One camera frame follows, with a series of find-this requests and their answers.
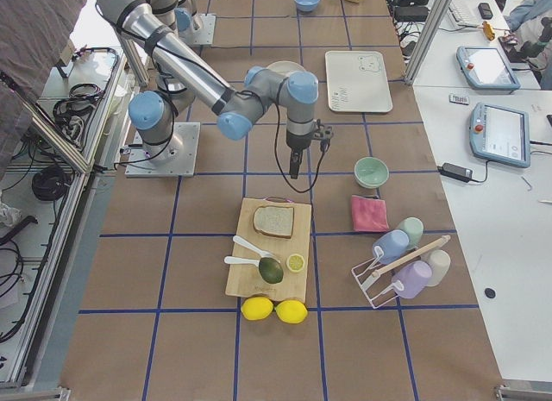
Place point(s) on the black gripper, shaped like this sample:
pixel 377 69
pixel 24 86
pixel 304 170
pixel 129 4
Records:
pixel 297 141

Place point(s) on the cream bear serving tray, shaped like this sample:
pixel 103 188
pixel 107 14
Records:
pixel 357 82

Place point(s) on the left whole yellow lemon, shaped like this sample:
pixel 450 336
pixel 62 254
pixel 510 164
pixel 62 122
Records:
pixel 257 308

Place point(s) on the purple plastic cup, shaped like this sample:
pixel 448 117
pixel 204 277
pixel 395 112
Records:
pixel 411 279

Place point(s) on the blue teach pendant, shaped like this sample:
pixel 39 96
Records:
pixel 485 68
pixel 500 134

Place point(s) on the bamboo cutting board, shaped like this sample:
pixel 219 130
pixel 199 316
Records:
pixel 244 281

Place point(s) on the far blue teach pendant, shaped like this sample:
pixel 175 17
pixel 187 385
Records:
pixel 485 68

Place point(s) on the black power adapter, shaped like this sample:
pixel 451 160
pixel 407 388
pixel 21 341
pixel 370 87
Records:
pixel 453 171

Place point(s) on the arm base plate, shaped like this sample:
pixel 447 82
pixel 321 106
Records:
pixel 172 159
pixel 202 30

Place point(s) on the blue plastic cup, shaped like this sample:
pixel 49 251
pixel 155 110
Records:
pixel 390 246

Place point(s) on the white round plate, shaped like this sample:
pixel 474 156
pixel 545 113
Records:
pixel 285 67

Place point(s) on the green plastic cup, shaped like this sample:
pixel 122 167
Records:
pixel 413 227

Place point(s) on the yellow lemon half slice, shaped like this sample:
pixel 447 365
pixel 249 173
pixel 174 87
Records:
pixel 295 263

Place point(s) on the green avocado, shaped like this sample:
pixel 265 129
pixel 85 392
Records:
pixel 270 270

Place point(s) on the whole yellow lemon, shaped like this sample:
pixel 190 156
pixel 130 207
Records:
pixel 257 308
pixel 291 311

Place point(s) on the brown crust bread slice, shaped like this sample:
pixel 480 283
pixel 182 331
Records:
pixel 274 221

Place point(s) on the mint green bowl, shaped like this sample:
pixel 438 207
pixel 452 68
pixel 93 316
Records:
pixel 370 172

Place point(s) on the pink folded cloth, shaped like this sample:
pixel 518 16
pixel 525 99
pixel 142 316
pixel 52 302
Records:
pixel 369 214

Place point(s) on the white wire cup rack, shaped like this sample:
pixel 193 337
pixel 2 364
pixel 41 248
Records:
pixel 375 280

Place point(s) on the white plastic spoon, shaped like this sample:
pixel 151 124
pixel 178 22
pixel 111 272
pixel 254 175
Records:
pixel 250 246

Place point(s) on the near blue teach pendant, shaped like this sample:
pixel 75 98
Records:
pixel 500 134

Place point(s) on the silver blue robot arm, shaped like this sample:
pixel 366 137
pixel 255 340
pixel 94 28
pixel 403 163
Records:
pixel 153 25
pixel 165 10

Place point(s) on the right whole yellow lemon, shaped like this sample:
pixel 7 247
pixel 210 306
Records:
pixel 291 311

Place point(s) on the beige plastic cup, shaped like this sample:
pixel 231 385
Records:
pixel 439 262

